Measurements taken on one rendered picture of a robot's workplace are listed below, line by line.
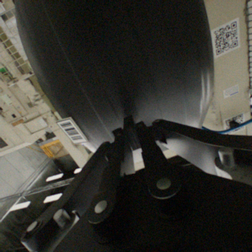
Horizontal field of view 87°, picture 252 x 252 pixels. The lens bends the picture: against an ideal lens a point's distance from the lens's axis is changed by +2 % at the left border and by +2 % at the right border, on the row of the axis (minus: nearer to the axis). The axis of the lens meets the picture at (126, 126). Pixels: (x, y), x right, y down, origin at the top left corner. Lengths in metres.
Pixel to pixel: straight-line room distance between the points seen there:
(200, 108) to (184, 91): 0.06
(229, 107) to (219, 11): 0.28
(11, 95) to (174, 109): 4.76
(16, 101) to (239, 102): 4.78
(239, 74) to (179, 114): 0.34
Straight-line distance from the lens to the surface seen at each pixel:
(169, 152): 0.89
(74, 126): 0.25
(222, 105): 0.57
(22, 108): 4.85
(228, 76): 0.55
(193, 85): 0.25
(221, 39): 0.52
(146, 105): 0.22
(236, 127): 0.60
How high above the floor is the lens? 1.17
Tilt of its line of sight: 23 degrees up
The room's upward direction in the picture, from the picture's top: 154 degrees clockwise
